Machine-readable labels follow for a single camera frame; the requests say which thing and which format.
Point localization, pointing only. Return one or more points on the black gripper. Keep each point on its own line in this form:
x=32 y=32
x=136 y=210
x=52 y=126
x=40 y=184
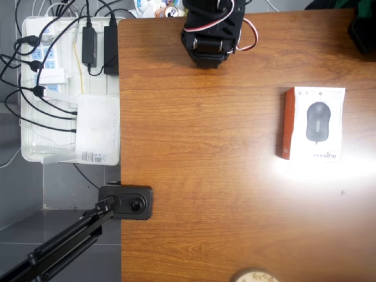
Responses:
x=208 y=47

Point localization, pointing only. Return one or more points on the white orange mouse box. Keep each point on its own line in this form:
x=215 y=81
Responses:
x=318 y=123

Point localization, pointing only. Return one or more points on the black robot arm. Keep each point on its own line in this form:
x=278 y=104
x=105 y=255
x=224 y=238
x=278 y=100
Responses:
x=208 y=45

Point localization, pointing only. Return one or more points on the black idle robot arm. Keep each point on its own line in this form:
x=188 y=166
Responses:
x=364 y=35

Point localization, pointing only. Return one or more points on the drink can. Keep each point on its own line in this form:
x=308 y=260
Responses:
x=171 y=12

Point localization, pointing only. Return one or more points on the printed plastic bag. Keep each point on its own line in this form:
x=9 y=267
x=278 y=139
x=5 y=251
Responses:
x=147 y=7

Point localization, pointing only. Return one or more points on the large black power adapter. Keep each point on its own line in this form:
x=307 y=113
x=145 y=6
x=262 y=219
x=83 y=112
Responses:
x=111 y=50

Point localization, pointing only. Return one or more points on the slim black power adapter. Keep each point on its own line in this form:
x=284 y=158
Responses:
x=89 y=47

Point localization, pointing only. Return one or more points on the white plastic tray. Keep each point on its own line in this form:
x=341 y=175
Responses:
x=97 y=83

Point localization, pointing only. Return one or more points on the green fabric item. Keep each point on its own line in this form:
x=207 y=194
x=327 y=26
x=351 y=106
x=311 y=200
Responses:
x=346 y=3

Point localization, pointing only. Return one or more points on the white router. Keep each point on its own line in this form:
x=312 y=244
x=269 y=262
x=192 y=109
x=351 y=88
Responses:
x=97 y=129

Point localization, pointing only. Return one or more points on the white power strip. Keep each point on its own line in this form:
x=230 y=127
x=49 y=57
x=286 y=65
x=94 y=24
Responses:
x=50 y=54

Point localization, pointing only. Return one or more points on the white charger plug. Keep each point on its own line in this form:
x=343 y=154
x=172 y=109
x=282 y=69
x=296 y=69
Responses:
x=53 y=77

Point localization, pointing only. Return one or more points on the white router antenna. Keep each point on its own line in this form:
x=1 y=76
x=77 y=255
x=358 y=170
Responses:
x=58 y=95
x=58 y=159

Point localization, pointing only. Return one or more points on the black power plug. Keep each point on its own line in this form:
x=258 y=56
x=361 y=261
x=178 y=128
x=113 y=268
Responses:
x=29 y=39
x=38 y=91
x=36 y=66

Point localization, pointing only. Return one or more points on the black stand clamp base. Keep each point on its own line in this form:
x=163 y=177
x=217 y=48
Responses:
x=147 y=194

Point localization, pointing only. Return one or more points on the round wooden coaster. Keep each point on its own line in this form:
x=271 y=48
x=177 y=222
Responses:
x=255 y=276

